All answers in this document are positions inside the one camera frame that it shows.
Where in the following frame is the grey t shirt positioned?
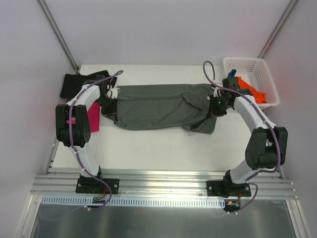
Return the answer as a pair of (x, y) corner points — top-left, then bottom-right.
(114, 84), (216, 134)

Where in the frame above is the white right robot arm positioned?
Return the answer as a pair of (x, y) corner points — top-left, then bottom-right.
(206, 77), (288, 198)

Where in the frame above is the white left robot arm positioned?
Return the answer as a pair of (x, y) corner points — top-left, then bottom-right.
(55, 70), (123, 194)

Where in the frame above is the pink folded t shirt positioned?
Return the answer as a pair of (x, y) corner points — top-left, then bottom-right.
(61, 101), (101, 133)

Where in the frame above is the blue t shirt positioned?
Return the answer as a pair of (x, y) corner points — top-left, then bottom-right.
(227, 69), (237, 78)

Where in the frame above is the orange t shirt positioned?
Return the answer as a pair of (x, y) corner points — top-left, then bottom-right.
(237, 76), (267, 104)

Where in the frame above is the black folded t shirt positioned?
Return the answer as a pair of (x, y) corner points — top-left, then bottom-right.
(60, 70), (117, 101)

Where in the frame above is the white plastic basket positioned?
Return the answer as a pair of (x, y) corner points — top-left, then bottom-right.
(223, 57), (280, 109)

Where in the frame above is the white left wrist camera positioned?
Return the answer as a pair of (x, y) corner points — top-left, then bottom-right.
(106, 88), (120, 99)

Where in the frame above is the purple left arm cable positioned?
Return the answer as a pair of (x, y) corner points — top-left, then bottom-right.
(37, 69), (124, 221)

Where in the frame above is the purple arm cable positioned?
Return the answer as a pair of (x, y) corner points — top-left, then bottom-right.
(203, 60), (283, 216)
(37, 69), (124, 221)

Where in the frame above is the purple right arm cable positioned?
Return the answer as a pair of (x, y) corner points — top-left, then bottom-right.
(203, 60), (283, 216)

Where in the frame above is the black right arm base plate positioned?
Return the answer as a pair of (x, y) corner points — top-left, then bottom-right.
(206, 178), (251, 198)

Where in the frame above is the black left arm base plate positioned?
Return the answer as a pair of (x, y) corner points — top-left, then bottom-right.
(75, 176), (120, 194)

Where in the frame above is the right aluminium corner post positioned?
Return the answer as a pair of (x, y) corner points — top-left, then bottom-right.
(258, 0), (300, 59)

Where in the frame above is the aluminium corner post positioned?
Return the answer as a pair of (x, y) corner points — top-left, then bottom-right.
(36, 0), (80, 72)
(258, 0), (300, 59)

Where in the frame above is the aluminium mounting rail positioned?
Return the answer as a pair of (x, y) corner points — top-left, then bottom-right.
(31, 168), (299, 200)

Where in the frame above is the left aluminium corner post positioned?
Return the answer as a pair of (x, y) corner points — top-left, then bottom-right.
(36, 0), (80, 72)

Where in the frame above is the white slotted cable duct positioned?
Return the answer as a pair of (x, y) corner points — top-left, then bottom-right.
(41, 195), (225, 209)

